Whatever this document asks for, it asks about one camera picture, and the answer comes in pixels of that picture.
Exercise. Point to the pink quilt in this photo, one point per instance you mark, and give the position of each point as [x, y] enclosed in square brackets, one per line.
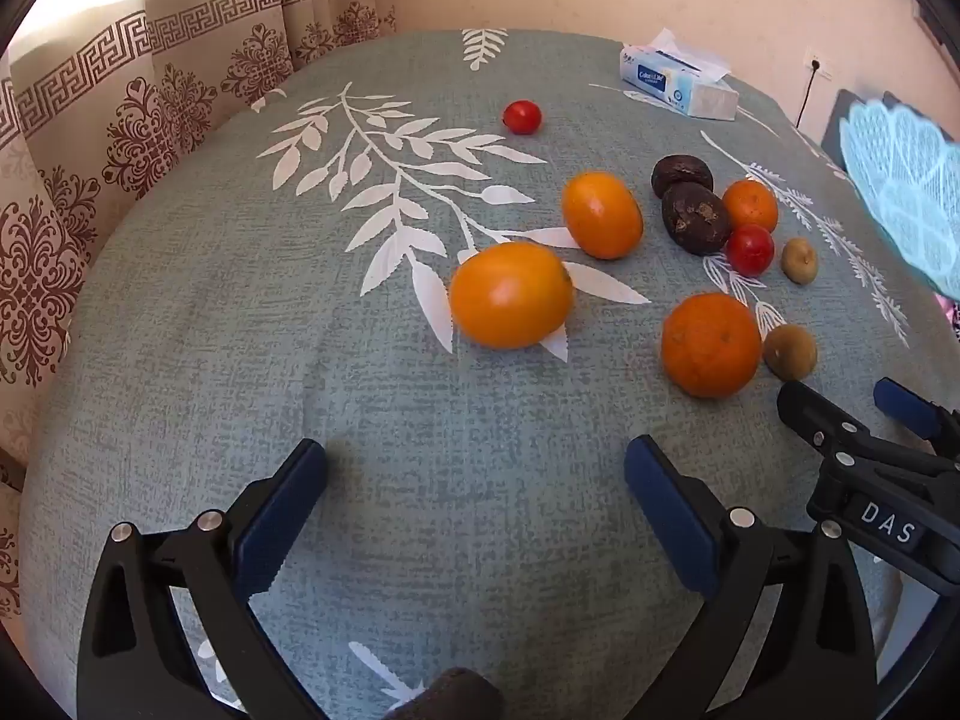
[949, 311]

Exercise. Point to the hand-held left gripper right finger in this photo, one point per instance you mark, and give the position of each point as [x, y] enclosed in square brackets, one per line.
[671, 510]

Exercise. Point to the white blue tissue box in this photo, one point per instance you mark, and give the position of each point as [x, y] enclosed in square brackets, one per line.
[675, 86]

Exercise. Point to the large oval orange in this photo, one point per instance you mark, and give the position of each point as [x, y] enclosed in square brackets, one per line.
[511, 295]

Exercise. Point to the beige patterned curtain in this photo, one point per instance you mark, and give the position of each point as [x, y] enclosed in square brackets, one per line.
[75, 165]

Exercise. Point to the brown kiwi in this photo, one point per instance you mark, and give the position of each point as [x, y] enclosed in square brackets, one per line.
[799, 260]
[790, 352]

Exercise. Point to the small mandarin orange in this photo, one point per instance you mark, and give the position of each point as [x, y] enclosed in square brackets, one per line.
[751, 205]

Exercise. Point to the smooth orange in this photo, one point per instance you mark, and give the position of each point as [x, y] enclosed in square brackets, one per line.
[602, 215]

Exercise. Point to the red tomato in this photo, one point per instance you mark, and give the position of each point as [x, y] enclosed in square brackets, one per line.
[749, 250]
[522, 117]

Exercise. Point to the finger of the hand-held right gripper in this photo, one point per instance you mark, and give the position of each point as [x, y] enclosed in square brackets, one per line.
[806, 405]
[904, 405]

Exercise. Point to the white wall outlet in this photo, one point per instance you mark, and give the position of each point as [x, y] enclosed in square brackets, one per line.
[817, 64]

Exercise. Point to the dark brown rough object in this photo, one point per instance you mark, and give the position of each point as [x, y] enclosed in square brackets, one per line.
[450, 697]

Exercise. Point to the dark passion fruit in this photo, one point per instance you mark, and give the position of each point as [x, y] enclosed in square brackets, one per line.
[681, 174]
[696, 217]

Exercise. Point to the light blue plastic basket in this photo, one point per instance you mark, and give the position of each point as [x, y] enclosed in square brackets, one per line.
[907, 187]

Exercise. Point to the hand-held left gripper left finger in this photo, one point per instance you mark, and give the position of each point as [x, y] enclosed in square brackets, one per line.
[281, 521]

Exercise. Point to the dimpled round orange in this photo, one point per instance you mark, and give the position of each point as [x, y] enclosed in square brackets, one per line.
[711, 345]

